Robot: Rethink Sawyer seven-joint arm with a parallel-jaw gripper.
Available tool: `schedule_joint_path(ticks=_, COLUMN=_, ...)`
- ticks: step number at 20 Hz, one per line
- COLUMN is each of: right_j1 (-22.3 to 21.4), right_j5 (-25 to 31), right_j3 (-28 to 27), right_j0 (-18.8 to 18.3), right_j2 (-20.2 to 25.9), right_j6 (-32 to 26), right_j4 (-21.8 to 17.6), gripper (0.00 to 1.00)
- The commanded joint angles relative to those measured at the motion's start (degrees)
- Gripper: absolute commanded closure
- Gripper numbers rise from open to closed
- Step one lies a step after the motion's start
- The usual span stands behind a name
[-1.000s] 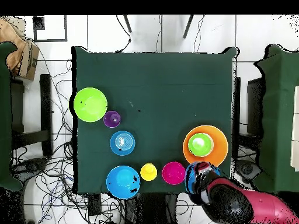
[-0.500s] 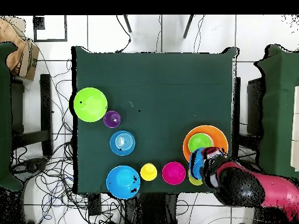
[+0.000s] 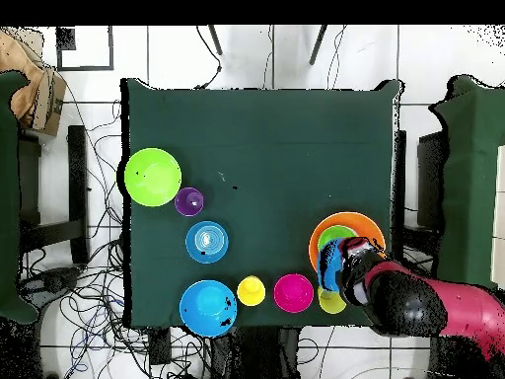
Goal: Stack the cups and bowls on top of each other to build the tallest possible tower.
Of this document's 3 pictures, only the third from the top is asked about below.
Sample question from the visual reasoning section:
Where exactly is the large orange bowl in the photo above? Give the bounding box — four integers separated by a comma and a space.
308, 211, 387, 277

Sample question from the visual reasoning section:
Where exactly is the small green bowl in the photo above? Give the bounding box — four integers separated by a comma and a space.
318, 224, 358, 252

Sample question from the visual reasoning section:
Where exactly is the large blue bowl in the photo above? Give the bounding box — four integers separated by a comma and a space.
316, 236, 345, 294
179, 279, 239, 339

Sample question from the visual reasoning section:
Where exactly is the yellow cup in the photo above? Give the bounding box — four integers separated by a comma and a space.
237, 274, 266, 308

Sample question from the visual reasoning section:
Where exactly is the small blue ridged bowl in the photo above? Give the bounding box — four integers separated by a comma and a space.
184, 220, 230, 265

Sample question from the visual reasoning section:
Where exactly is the translucent yellow-green cup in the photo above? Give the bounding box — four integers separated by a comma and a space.
317, 285, 347, 315

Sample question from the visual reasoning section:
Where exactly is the small red bowl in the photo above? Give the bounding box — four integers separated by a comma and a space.
273, 272, 316, 315

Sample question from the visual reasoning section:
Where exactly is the black box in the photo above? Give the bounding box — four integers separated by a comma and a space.
416, 131, 449, 230

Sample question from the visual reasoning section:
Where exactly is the green cloth side table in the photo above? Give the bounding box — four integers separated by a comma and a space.
0, 70, 39, 326
428, 74, 505, 293

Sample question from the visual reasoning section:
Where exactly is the dark green tablecloth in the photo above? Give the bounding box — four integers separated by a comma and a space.
119, 77, 404, 330

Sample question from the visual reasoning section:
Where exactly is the purple cup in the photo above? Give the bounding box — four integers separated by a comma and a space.
174, 187, 205, 218

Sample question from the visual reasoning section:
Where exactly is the black tripod leg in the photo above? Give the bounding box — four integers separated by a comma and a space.
207, 25, 224, 56
309, 25, 328, 66

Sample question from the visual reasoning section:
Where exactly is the large green bowl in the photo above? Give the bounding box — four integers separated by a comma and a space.
123, 147, 183, 208

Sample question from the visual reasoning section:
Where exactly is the black power brick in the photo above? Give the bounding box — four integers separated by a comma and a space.
148, 326, 173, 366

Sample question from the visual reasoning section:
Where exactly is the black floor stand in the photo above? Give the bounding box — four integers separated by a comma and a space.
17, 124, 91, 265

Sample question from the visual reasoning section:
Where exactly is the cardboard box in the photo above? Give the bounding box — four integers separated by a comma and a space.
0, 27, 67, 137

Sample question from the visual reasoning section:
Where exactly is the black floor cable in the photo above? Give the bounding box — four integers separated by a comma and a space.
194, 25, 223, 91

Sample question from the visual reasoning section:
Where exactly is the tangle of floor cables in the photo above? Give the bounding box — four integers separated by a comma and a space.
17, 90, 210, 379

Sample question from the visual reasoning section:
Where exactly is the black robot pedestal leg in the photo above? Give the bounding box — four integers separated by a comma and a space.
19, 265, 82, 305

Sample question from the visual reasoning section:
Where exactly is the black square floor frame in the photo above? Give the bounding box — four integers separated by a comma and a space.
55, 25, 115, 73

